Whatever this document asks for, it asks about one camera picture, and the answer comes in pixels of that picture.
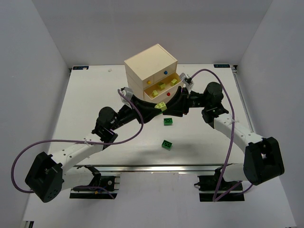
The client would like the green and lime lego stack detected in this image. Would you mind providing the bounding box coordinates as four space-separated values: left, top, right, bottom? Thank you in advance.
154 102 167 112

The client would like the lime lego brick from stack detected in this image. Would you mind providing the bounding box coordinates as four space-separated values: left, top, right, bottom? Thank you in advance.
157 82 166 90

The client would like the cream drawer cabinet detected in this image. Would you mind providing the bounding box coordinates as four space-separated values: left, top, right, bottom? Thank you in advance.
124 44 178 100

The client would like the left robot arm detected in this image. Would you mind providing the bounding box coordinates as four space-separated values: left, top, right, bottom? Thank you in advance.
25 95 164 203

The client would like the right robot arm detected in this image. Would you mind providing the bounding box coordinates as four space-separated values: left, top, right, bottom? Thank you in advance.
164 82 285 186

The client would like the green lego brick near cabinet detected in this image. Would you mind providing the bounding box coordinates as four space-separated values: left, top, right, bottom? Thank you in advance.
163 118 173 126

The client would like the green lego brick front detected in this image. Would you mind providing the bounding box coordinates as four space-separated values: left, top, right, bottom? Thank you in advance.
161 140 172 150

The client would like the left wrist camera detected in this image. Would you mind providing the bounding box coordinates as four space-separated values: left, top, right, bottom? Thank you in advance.
118 87 133 108

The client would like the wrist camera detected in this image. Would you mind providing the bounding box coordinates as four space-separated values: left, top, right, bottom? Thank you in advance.
118 87 133 108
179 73 194 94

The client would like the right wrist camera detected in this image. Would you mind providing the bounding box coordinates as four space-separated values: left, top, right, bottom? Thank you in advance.
179 73 194 94

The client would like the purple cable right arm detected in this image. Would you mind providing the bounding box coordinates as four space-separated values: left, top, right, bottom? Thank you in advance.
190 68 254 202

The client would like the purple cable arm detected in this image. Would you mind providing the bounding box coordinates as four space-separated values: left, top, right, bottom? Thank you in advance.
11 89 144 200
190 68 254 202

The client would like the aluminium table rail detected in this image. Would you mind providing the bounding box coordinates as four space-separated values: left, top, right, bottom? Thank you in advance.
76 163 238 173

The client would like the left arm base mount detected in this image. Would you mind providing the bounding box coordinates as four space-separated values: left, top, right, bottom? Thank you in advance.
69 165 120 200

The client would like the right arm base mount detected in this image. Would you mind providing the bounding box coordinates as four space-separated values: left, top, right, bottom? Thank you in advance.
194 167 245 202

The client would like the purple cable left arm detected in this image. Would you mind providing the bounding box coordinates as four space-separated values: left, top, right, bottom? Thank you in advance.
11 89 144 200

